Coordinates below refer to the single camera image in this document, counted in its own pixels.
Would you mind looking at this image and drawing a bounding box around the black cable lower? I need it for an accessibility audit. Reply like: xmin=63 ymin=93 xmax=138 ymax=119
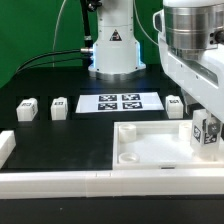
xmin=16 ymin=57 xmax=93 ymax=74

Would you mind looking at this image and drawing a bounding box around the paper sheet with markers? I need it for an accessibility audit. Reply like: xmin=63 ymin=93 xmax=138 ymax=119
xmin=76 ymin=92 xmax=164 ymax=113

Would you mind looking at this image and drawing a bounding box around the grey thin cable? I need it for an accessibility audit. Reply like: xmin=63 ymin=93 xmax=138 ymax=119
xmin=52 ymin=0 xmax=69 ymax=68

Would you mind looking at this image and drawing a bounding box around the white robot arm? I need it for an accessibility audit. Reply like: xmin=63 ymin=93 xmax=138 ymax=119
xmin=87 ymin=0 xmax=224 ymax=135

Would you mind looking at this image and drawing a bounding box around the white U-shaped fence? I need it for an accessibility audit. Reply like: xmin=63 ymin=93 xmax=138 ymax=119
xmin=0 ymin=130 xmax=224 ymax=199

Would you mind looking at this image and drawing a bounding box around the white square tabletop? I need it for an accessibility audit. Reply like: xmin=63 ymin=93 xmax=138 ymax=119
xmin=112 ymin=120 xmax=224 ymax=170

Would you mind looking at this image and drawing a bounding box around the black cable upper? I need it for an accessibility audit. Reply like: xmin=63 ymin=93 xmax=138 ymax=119
xmin=14 ymin=49 xmax=93 ymax=74

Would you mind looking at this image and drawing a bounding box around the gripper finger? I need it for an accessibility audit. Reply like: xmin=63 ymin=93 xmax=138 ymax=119
xmin=184 ymin=94 xmax=203 ymax=115
xmin=202 ymin=112 xmax=222 ymax=136

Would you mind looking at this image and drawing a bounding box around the black corrugated hose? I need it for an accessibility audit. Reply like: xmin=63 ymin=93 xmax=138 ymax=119
xmin=79 ymin=0 xmax=93 ymax=48

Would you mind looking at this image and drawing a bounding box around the black cable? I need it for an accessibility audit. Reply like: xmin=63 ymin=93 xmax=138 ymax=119
xmin=14 ymin=49 xmax=93 ymax=74
xmin=16 ymin=57 xmax=93 ymax=74

